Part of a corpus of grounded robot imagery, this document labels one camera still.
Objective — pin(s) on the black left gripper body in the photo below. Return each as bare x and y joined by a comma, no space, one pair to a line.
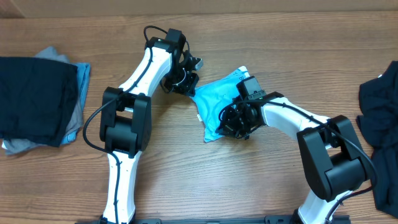
181,81

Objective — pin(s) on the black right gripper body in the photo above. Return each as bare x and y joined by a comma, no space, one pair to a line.
229,126

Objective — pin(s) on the light blue printed t-shirt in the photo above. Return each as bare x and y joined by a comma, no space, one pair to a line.
211,98

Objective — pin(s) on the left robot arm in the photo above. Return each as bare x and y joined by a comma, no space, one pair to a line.
126,115

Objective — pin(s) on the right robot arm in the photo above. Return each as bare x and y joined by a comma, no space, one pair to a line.
334,163

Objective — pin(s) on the black t-shirt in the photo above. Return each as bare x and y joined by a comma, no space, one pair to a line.
378,125

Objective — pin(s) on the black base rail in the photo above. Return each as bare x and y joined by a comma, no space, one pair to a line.
202,221

